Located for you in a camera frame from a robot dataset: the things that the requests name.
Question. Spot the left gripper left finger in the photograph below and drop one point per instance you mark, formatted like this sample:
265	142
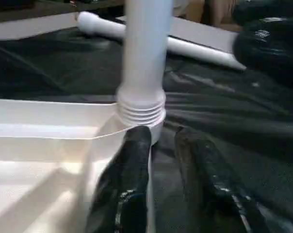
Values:
124	194

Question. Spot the white plastic table top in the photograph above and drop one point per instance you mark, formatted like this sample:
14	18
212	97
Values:
30	145

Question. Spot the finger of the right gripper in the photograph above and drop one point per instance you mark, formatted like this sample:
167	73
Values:
272	8
275	51

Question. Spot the white plastic table leg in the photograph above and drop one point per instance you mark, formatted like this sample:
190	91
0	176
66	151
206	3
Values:
200	48
144	48

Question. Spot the black plastic mat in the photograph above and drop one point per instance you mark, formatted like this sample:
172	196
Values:
234	111

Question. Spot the brown cardboard box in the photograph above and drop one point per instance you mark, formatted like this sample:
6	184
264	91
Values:
209	10

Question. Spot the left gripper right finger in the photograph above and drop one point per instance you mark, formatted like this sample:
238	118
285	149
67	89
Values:
214	194

